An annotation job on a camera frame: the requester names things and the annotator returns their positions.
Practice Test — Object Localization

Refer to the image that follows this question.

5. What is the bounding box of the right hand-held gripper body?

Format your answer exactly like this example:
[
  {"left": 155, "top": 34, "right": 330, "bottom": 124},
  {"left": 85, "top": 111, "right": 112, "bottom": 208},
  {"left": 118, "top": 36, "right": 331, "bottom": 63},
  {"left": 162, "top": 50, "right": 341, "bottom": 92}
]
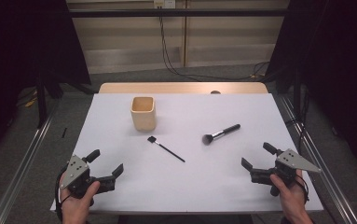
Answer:
[{"left": 250, "top": 148, "right": 323, "bottom": 198}]

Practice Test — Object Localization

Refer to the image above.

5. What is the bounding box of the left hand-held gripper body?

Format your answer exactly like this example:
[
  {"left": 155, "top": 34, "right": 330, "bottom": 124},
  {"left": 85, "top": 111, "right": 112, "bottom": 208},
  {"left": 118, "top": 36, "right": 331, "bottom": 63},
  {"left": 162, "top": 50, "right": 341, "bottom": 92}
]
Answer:
[{"left": 59, "top": 154, "right": 117, "bottom": 200}]

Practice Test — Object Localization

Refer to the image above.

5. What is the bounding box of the large powder makeup brush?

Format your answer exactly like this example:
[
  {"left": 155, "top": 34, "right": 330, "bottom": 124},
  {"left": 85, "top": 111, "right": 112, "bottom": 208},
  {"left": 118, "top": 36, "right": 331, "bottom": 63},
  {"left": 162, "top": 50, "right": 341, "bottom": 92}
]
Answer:
[{"left": 201, "top": 123, "right": 241, "bottom": 147}]

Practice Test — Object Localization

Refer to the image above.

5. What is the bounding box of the thin black makeup brush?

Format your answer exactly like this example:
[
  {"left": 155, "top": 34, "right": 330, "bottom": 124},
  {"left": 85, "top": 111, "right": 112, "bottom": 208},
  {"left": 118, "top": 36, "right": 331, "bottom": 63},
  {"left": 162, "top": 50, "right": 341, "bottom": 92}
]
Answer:
[{"left": 146, "top": 135, "right": 186, "bottom": 163}]

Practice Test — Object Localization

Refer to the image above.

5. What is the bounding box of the beige square cup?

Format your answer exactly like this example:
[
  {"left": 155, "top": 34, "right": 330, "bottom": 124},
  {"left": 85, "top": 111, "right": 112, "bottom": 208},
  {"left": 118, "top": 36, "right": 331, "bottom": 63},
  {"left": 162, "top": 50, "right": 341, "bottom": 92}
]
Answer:
[{"left": 130, "top": 96, "right": 158, "bottom": 133}]

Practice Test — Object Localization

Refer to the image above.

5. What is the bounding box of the person's left hand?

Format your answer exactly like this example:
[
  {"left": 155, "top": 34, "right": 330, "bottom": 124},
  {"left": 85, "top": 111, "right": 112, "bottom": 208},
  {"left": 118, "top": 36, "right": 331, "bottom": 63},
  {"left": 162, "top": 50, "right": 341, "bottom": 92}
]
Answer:
[{"left": 59, "top": 172, "right": 101, "bottom": 220}]

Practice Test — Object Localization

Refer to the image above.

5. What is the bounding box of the person's right hand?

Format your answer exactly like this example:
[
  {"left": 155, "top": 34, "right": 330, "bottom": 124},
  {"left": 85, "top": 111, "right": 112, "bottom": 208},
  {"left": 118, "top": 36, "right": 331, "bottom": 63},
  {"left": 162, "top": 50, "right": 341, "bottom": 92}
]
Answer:
[{"left": 269, "top": 169, "right": 310, "bottom": 218}]

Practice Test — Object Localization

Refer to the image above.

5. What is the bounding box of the white table mat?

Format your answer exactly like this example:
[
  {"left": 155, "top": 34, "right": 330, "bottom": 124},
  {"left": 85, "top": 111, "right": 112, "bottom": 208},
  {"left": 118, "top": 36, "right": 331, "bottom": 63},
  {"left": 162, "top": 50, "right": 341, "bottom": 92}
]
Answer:
[{"left": 49, "top": 92, "right": 324, "bottom": 215}]

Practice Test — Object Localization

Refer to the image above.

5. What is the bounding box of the black metal stand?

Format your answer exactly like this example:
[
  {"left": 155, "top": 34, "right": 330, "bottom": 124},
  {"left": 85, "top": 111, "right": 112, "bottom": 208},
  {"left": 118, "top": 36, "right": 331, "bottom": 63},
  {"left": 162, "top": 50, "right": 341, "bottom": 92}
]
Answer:
[{"left": 35, "top": 71, "right": 48, "bottom": 129}]

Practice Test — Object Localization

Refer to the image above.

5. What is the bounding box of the yellow floor item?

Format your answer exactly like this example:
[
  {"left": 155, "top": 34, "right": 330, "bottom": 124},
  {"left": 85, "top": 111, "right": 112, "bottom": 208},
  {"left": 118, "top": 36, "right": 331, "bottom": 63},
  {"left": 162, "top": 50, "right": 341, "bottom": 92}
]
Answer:
[{"left": 23, "top": 90, "right": 39, "bottom": 108}]

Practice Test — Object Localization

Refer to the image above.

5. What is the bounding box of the black curtain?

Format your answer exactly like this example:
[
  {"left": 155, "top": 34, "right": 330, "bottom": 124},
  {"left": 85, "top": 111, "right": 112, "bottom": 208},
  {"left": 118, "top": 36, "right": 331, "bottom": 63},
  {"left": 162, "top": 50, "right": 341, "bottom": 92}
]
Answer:
[
  {"left": 266, "top": 0, "right": 357, "bottom": 178},
  {"left": 0, "top": 0, "right": 91, "bottom": 166}
]

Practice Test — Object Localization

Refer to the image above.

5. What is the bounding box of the wooden table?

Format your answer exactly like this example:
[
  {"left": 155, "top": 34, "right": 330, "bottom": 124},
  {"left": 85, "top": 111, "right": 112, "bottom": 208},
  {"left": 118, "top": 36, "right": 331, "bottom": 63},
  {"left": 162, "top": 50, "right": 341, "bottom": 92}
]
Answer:
[{"left": 98, "top": 81, "right": 269, "bottom": 95}]

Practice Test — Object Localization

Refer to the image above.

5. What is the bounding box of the black horizontal bar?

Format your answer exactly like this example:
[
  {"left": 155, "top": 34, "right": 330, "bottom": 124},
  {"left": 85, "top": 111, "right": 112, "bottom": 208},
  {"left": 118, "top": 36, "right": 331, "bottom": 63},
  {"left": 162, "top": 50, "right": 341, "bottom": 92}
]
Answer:
[{"left": 68, "top": 8, "right": 289, "bottom": 18}]

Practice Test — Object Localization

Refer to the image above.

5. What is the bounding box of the left hand-held gripper cable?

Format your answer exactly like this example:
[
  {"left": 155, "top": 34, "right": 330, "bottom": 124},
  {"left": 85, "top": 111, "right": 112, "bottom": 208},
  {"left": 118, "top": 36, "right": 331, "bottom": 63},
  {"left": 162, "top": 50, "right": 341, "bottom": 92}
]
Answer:
[{"left": 54, "top": 164, "right": 72, "bottom": 222}]

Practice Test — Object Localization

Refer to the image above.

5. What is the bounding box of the hand-held gripper cable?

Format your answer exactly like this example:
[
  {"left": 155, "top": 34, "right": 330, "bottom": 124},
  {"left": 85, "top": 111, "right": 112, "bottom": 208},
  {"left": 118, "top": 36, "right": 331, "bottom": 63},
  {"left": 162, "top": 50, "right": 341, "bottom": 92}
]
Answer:
[
  {"left": 294, "top": 174, "right": 310, "bottom": 204},
  {"left": 54, "top": 164, "right": 72, "bottom": 222}
]

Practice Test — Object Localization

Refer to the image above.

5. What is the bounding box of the right hand-held gripper cable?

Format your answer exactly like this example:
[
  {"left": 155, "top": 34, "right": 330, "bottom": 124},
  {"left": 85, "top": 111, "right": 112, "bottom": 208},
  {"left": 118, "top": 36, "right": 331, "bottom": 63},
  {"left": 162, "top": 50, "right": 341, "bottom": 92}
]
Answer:
[{"left": 294, "top": 174, "right": 310, "bottom": 204}]

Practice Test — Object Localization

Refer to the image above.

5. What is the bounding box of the aluminium floor rail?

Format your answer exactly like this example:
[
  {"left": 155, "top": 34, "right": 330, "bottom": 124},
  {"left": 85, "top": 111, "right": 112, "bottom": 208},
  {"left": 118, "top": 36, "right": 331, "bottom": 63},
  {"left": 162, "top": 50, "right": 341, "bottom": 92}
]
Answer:
[
  {"left": 277, "top": 94, "right": 357, "bottom": 224},
  {"left": 0, "top": 102, "right": 61, "bottom": 224}
]

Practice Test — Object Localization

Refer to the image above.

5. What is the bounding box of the black floor cable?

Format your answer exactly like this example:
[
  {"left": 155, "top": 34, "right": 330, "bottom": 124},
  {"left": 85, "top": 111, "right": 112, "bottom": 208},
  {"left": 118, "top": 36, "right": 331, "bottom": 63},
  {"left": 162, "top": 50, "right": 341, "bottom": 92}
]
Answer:
[{"left": 286, "top": 90, "right": 310, "bottom": 153}]

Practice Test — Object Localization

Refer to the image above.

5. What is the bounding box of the long black wall cable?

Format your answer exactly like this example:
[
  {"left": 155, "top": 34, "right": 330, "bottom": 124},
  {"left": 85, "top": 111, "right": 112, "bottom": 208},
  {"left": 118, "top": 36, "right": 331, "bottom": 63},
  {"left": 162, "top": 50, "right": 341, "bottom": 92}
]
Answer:
[{"left": 158, "top": 6, "right": 270, "bottom": 82}]

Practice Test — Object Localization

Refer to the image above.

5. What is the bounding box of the white wall socket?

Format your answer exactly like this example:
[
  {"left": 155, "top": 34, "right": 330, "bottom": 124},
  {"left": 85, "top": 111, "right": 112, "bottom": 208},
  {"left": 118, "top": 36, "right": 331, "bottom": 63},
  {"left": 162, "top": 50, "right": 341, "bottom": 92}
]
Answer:
[{"left": 153, "top": 0, "right": 176, "bottom": 9}]

